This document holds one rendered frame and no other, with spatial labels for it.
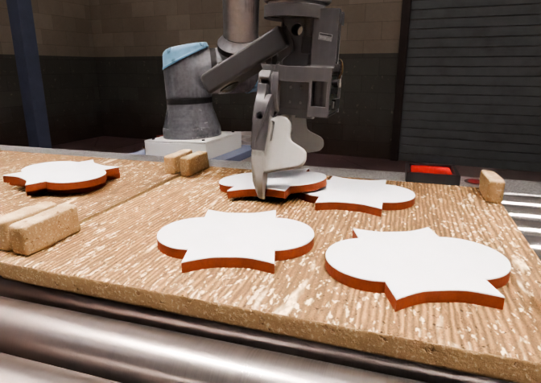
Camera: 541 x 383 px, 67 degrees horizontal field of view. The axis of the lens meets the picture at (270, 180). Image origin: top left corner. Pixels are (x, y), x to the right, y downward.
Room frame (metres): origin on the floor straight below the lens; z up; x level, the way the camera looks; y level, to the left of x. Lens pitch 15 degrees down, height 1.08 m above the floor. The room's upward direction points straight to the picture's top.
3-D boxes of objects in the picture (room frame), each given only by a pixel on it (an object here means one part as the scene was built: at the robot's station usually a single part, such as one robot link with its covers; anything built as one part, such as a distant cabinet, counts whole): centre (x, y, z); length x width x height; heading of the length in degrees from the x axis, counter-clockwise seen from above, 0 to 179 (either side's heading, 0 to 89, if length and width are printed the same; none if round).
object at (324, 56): (0.48, -0.03, 1.09); 0.09 x 0.08 x 0.12; 72
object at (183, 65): (1.09, 0.21, 1.08); 0.13 x 0.12 x 0.14; 101
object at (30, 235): (0.33, 0.19, 0.95); 0.06 x 0.02 x 0.03; 162
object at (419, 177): (0.63, -0.25, 0.92); 0.08 x 0.08 x 0.02; 73
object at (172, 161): (0.60, 0.14, 0.95); 0.06 x 0.02 x 0.03; 163
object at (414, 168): (0.63, -0.25, 0.92); 0.06 x 0.06 x 0.01; 73
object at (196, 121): (1.08, 0.21, 0.96); 0.15 x 0.15 x 0.10
